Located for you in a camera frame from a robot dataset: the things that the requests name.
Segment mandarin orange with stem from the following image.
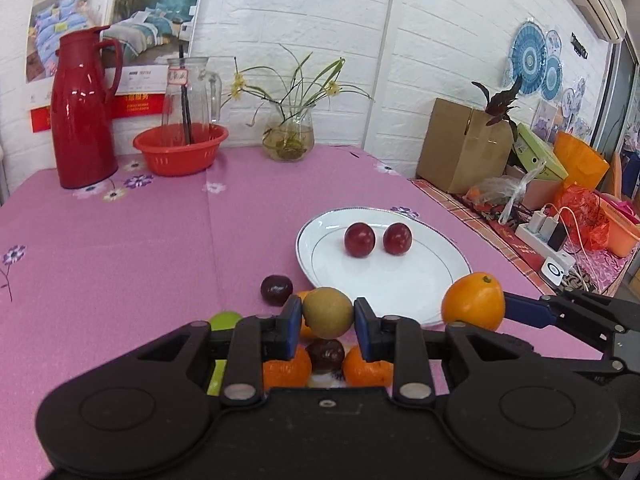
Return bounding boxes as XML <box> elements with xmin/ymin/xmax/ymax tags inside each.
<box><xmin>262</xmin><ymin>346</ymin><xmax>312</xmax><ymax>390</ymax></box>

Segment green apple front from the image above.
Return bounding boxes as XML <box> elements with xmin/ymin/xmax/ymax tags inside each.
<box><xmin>207</xmin><ymin>360</ymin><xmax>227</xmax><ymax>396</ymax></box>

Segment green apple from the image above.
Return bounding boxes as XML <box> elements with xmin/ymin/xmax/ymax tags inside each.
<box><xmin>208</xmin><ymin>311</ymin><xmax>243</xmax><ymax>332</ymax></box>
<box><xmin>207</xmin><ymin>360</ymin><xmax>227</xmax><ymax>396</ymax></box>

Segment brown kiwi fruit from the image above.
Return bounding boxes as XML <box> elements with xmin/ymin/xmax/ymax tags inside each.
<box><xmin>303</xmin><ymin>287</ymin><xmax>354</xmax><ymax>339</ymax></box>

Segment large orange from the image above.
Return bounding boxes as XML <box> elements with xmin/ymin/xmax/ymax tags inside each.
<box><xmin>295</xmin><ymin>290</ymin><xmax>318</xmax><ymax>342</ymax></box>
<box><xmin>440</xmin><ymin>272</ymin><xmax>506</xmax><ymax>330</ymax></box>

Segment red plum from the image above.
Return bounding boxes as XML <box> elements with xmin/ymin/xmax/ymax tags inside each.
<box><xmin>344</xmin><ymin>222</ymin><xmax>375</xmax><ymax>258</ymax></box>
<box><xmin>383</xmin><ymin>222</ymin><xmax>413</xmax><ymax>256</ymax></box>

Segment red plum front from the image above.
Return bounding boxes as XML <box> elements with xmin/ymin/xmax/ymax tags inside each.
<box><xmin>344</xmin><ymin>222</ymin><xmax>375</xmax><ymax>258</ymax></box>

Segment dark purple plum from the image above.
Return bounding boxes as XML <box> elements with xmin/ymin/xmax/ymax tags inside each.
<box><xmin>260</xmin><ymin>274</ymin><xmax>293</xmax><ymax>307</ymax></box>

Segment white oval plate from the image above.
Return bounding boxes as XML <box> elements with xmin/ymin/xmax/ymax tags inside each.
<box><xmin>295</xmin><ymin>207</ymin><xmax>471</xmax><ymax>326</ymax></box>

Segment white power strip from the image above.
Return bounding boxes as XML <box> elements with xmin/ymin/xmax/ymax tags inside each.
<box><xmin>515</xmin><ymin>210</ymin><xmax>576</xmax><ymax>272</ymax></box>

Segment red mesh bag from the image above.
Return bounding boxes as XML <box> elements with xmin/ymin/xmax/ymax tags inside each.
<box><xmin>554</xmin><ymin>184</ymin><xmax>610</xmax><ymax>250</ymax></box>

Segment plaid red cloth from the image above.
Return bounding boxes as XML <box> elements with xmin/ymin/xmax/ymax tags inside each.
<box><xmin>411</xmin><ymin>179</ymin><xmax>554</xmax><ymax>295</ymax></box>

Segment plastic bag with fruit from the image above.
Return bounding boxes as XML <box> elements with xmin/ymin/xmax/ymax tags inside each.
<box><xmin>464</xmin><ymin>162</ymin><xmax>546</xmax><ymax>226</ymax></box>

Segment orange bag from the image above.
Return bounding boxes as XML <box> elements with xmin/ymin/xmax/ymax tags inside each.
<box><xmin>553</xmin><ymin>131</ymin><xmax>610</xmax><ymax>191</ymax></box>

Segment green box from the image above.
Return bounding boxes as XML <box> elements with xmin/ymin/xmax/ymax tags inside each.
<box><xmin>513</xmin><ymin>124</ymin><xmax>568</xmax><ymax>182</ymax></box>

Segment pink floral tablecloth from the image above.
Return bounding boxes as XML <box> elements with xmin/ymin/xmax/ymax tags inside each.
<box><xmin>0</xmin><ymin>144</ymin><xmax>604</xmax><ymax>480</ymax></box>

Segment brown cardboard box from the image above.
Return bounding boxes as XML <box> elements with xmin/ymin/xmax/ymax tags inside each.
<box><xmin>416</xmin><ymin>98</ymin><xmax>513</xmax><ymax>194</ymax></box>

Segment red plastic basin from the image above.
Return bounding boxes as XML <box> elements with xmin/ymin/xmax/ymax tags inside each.
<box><xmin>132</xmin><ymin>124</ymin><xmax>229</xmax><ymax>177</ymax></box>

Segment dark red leafy plant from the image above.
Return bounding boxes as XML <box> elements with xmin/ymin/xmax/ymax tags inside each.
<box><xmin>472</xmin><ymin>75</ymin><xmax>523</xmax><ymax>140</ymax></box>

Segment glass vase with plant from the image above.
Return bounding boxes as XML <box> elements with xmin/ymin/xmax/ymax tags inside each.
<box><xmin>224</xmin><ymin>47</ymin><xmax>372</xmax><ymax>162</ymax></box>

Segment glass pitcher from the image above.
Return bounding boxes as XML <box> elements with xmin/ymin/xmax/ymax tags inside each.
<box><xmin>160</xmin><ymin>56</ymin><xmax>222</xmax><ymax>148</ymax></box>

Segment red thermos jug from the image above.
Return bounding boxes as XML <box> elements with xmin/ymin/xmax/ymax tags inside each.
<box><xmin>50</xmin><ymin>26</ymin><xmax>122</xmax><ymax>190</ymax></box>

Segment blue wall plates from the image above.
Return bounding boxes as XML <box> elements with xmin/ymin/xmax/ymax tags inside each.
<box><xmin>503</xmin><ymin>21</ymin><xmax>586</xmax><ymax>115</ymax></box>

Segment bedding wall poster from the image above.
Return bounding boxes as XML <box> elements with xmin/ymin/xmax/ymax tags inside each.
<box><xmin>26</xmin><ymin>0</ymin><xmax>201</xmax><ymax>132</ymax></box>

